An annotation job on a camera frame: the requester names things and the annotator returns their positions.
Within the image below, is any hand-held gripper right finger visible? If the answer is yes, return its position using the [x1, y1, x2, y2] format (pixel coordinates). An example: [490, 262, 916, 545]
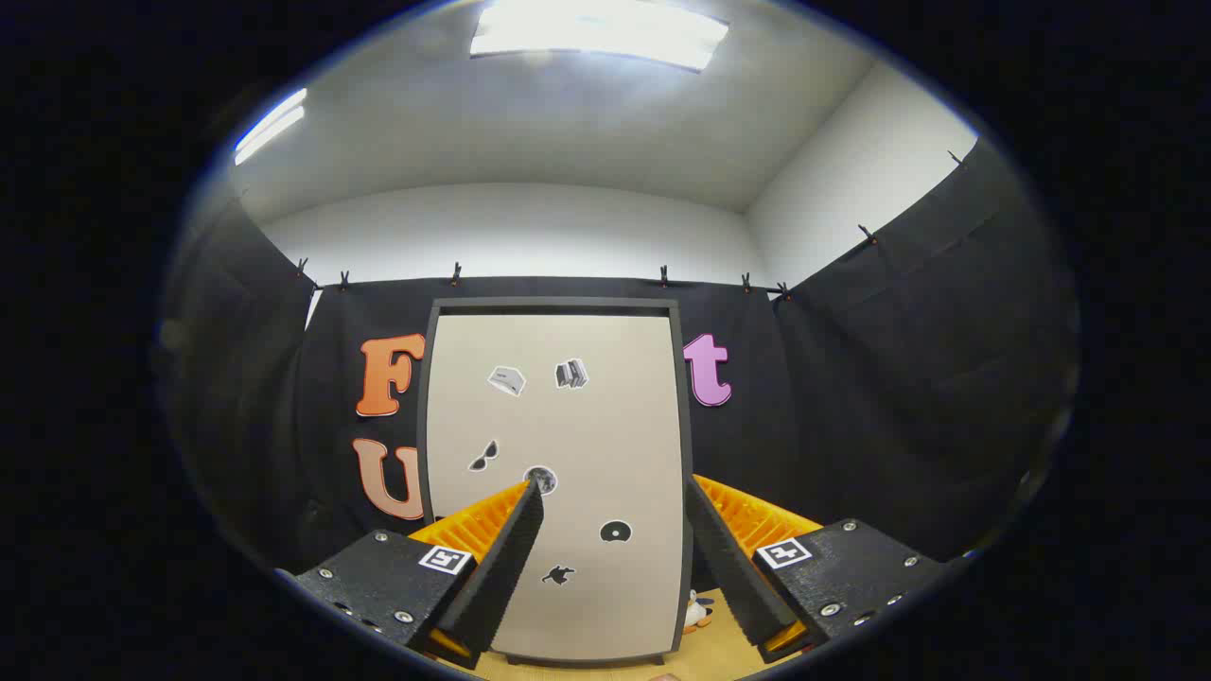
[683, 473, 952, 665]

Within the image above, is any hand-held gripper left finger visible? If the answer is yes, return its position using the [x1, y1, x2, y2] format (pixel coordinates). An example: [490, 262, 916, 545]
[274, 478, 547, 671]

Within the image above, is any beige shoe cabinet door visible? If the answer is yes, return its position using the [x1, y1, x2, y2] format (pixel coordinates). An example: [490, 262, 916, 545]
[426, 314, 687, 661]

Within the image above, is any dark grey shoe cabinet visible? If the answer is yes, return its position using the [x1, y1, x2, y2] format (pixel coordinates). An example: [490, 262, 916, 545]
[416, 298, 696, 668]

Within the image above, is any black backdrop cloth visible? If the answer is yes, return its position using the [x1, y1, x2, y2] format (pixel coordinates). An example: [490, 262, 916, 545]
[161, 137, 1079, 578]

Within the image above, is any row of black cloth clips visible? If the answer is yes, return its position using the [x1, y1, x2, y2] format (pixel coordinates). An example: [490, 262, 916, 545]
[295, 149, 966, 304]

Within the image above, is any narrow ceiling light panel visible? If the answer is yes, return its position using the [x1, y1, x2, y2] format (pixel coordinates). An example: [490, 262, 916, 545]
[234, 88, 308, 166]

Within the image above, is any wide ceiling light panel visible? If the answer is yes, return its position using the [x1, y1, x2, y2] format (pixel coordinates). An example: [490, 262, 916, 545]
[470, 0, 730, 73]

